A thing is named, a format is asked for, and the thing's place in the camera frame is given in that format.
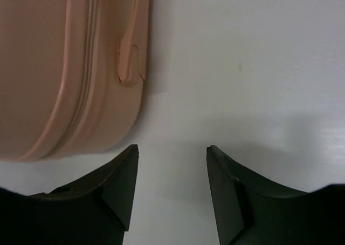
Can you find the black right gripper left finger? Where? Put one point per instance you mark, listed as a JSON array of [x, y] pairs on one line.
[[94, 209]]

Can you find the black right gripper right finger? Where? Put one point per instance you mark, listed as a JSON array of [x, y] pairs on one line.
[[252, 209]]

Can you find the pink suitcase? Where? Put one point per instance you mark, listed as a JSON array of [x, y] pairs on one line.
[[72, 75]]

